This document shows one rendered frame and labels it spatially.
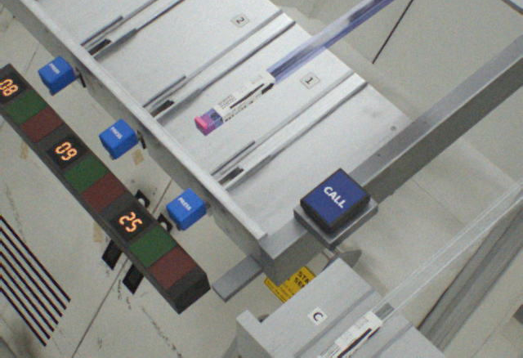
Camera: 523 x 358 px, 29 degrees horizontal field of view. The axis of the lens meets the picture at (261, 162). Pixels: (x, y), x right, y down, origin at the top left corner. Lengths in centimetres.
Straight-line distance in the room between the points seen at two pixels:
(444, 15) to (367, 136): 205
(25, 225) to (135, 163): 26
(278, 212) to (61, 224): 68
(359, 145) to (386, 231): 38
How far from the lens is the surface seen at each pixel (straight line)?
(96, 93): 108
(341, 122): 98
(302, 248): 93
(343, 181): 90
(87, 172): 100
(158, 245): 94
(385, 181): 96
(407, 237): 136
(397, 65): 307
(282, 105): 100
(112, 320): 151
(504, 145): 292
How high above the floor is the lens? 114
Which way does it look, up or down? 24 degrees down
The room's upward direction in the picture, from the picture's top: 31 degrees clockwise
